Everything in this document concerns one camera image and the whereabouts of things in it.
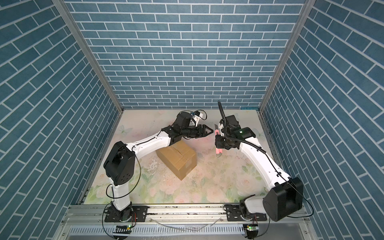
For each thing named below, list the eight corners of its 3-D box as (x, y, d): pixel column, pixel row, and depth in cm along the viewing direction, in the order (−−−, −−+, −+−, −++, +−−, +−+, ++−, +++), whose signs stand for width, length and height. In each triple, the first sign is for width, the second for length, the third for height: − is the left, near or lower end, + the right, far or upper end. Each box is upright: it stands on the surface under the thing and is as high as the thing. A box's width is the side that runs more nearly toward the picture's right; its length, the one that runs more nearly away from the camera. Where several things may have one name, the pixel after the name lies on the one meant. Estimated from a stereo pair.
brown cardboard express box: (178, 183, 85) (174, 172, 72) (163, 164, 93) (157, 150, 80) (196, 168, 92) (196, 154, 78) (180, 150, 99) (178, 135, 86)
